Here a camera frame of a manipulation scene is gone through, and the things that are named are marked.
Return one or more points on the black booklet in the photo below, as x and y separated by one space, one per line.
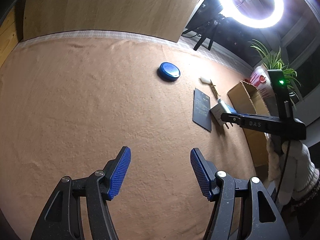
201 110

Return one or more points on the wooden cabinet panel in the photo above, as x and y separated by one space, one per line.
164 19

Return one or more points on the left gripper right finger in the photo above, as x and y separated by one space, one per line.
259 217

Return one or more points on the wooden clothespin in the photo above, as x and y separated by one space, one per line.
213 88

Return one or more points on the white power adapter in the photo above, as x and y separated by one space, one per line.
218 110

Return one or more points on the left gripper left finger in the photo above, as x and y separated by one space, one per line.
61 215

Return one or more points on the red white flower pot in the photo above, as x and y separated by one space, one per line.
261 80

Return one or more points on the green spider plant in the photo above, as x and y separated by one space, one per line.
275 62

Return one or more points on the round blue tin lid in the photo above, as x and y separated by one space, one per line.
168 71

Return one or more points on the white gloved right hand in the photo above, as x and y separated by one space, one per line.
295 175

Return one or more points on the white ring light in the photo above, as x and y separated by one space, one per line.
257 14

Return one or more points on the small white soft piece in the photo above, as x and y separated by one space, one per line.
205 80

